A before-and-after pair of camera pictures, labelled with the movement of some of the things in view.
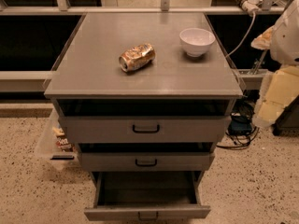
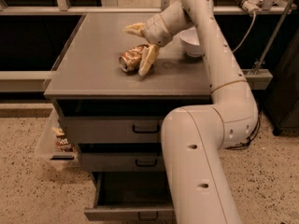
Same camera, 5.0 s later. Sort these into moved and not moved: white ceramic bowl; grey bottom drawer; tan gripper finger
Moved: tan gripper finger
Not moved: grey bottom drawer; white ceramic bowl
